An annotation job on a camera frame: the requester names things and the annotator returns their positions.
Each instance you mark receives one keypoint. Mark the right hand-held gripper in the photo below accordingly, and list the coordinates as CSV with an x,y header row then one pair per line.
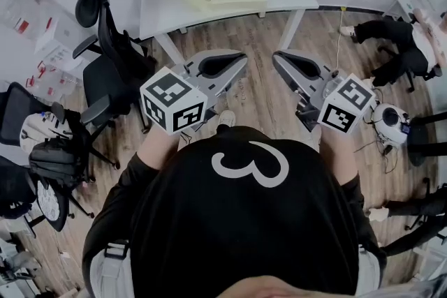
x,y
352,90

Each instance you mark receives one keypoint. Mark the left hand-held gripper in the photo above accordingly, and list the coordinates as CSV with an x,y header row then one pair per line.
x,y
167,87

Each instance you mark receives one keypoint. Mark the person's right forearm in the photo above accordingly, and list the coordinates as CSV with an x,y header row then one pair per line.
x,y
337,157

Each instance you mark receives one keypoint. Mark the person's left forearm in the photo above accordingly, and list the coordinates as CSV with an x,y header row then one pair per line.
x,y
157,150

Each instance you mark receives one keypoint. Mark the person's left shoe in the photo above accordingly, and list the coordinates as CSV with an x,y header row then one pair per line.
x,y
227,118

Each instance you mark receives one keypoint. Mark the white round device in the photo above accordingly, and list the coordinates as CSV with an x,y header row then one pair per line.
x,y
396,134

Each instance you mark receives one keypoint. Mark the black headrest office chair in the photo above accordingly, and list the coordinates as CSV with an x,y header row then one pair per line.
x,y
108,76

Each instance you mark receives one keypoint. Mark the black swivel chair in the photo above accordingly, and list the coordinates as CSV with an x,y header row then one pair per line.
x,y
433,72

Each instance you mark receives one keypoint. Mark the small white shelf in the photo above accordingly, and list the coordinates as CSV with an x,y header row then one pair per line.
x,y
422,1

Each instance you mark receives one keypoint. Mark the black printed shirt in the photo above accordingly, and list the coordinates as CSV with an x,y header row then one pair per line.
x,y
237,220

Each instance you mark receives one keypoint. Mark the white cardboard box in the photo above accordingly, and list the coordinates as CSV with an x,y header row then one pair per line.
x,y
63,35

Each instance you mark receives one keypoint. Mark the clear bag with red labels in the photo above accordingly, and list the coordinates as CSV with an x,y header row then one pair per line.
x,y
56,80
28,7

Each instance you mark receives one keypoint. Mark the black backpack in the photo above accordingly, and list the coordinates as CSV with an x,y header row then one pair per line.
x,y
56,160

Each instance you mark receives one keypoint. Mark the beige bag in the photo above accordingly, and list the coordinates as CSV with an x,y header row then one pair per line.
x,y
31,125

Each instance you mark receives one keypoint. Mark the black mesh chair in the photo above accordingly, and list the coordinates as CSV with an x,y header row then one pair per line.
x,y
14,108

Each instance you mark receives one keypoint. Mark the patterned white cloth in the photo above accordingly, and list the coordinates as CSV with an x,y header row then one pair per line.
x,y
49,206

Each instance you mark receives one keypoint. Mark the person's face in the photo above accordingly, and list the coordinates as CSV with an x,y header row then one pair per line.
x,y
262,289

